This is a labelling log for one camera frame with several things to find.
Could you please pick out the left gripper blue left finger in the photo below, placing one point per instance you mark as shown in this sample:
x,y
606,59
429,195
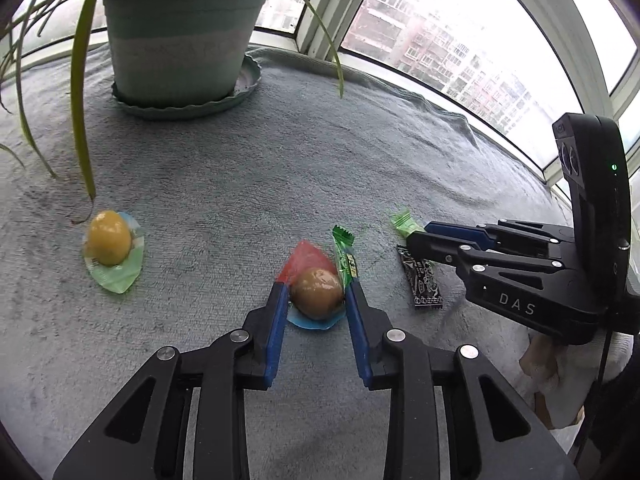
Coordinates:
x,y
260,357

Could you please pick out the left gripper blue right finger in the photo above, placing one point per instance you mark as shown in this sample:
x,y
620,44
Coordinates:
x,y
368,328

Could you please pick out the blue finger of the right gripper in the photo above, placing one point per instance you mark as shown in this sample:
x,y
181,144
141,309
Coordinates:
x,y
512,237
470,258

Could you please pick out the brown egg snack red wrapper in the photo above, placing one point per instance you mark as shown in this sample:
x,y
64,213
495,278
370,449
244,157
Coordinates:
x,y
315,292

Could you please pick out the white gloved right hand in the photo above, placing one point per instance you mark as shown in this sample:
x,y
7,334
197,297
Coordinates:
x,y
564,376

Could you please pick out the black white patterned packet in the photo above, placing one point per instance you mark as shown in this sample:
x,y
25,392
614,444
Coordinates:
x,y
420,276

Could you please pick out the light green candy packet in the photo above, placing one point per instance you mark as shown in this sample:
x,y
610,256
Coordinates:
x,y
404,224

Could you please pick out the dark green candy packet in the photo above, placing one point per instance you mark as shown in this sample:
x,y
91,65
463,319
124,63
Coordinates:
x,y
346,263

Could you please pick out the yellow egg snack green wrapper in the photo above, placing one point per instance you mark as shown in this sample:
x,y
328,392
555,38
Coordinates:
x,y
113,250

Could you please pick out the grey towel mat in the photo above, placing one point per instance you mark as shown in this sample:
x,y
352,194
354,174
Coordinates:
x,y
222,201

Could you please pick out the green pot saucer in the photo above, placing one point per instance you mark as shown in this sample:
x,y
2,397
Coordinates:
x,y
247,81

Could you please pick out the green plant pot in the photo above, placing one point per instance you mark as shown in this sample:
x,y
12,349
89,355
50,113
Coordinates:
x,y
163,51

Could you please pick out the spider plant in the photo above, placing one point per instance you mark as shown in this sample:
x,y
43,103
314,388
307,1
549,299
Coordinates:
x,y
34,14

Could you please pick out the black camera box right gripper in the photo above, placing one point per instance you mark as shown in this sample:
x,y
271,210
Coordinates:
x,y
593,162

